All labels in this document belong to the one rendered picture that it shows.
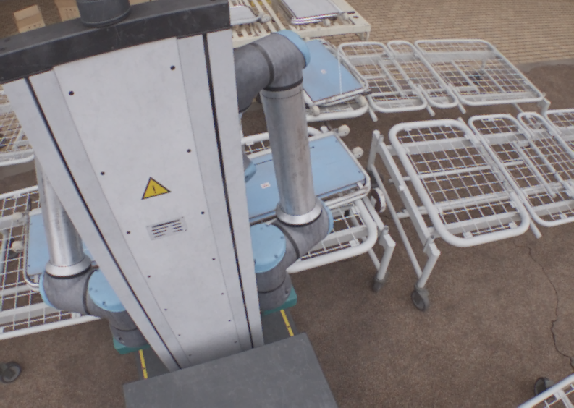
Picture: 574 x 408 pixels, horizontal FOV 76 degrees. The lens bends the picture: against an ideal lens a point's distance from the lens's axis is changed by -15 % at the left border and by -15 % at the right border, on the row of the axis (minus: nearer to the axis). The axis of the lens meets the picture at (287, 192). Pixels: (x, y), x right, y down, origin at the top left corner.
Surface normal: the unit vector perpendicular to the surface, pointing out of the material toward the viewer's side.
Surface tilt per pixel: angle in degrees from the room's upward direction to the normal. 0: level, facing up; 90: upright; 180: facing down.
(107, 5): 90
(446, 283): 0
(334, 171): 3
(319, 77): 5
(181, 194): 90
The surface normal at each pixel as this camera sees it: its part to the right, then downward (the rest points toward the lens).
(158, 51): 0.34, 0.69
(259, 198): 0.03, -0.64
